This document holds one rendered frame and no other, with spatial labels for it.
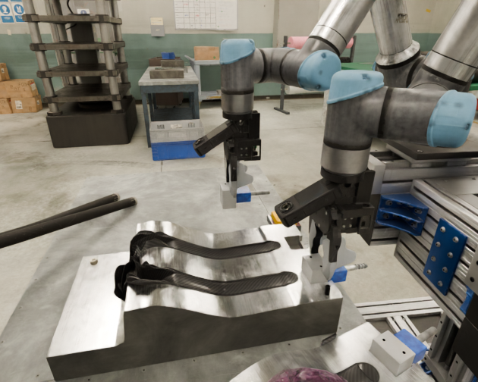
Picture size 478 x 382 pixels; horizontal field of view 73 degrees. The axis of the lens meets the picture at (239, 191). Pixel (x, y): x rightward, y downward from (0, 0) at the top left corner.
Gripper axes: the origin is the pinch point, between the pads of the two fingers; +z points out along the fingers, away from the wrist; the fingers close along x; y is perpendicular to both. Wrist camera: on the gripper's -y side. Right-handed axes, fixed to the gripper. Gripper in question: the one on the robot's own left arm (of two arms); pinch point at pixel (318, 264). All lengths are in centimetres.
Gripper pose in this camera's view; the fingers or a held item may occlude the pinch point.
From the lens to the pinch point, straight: 66.6
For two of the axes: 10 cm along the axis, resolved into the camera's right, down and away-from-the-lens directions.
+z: 0.0, 9.0, 4.4
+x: -2.0, -4.3, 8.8
